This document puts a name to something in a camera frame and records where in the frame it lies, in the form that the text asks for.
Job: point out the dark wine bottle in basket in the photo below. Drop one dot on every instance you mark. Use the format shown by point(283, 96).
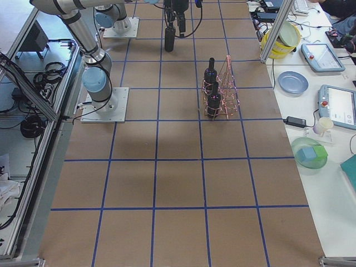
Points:
point(210, 75)

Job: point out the lower teach pendant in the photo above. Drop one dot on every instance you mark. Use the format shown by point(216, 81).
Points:
point(337, 104)

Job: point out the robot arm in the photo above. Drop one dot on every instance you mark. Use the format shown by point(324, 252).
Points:
point(96, 78)
point(113, 16)

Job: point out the crumpled white cloth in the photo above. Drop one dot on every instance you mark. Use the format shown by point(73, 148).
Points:
point(9, 189)

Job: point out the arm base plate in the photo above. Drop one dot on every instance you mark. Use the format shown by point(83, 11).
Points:
point(113, 111)
point(123, 29)

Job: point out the copper wire wine basket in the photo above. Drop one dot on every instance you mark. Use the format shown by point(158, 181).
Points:
point(229, 103)

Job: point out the light green bowl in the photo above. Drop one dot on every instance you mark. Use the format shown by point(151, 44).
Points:
point(288, 35)

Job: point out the yellow bamboo steamer basket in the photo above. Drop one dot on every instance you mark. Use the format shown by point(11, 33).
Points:
point(280, 50)

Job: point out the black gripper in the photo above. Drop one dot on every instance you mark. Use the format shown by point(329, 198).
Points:
point(176, 6)

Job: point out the aluminium frame post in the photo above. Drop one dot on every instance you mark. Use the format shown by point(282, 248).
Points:
point(276, 28)

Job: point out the blue plate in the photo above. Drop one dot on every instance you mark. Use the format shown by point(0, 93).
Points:
point(293, 82)

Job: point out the black power adapter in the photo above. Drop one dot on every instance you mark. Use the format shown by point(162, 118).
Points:
point(294, 121)

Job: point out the dark wine bottle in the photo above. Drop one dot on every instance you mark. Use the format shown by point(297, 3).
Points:
point(210, 75)
point(169, 37)

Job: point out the green bowl with blocks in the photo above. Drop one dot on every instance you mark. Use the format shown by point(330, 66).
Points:
point(309, 153)

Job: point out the white paper cup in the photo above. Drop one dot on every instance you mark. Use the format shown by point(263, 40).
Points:
point(324, 124)

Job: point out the teach pendant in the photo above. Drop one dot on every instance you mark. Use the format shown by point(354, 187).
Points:
point(321, 58)
point(337, 104)

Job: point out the upper teach pendant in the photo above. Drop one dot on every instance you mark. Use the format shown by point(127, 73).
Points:
point(321, 58)

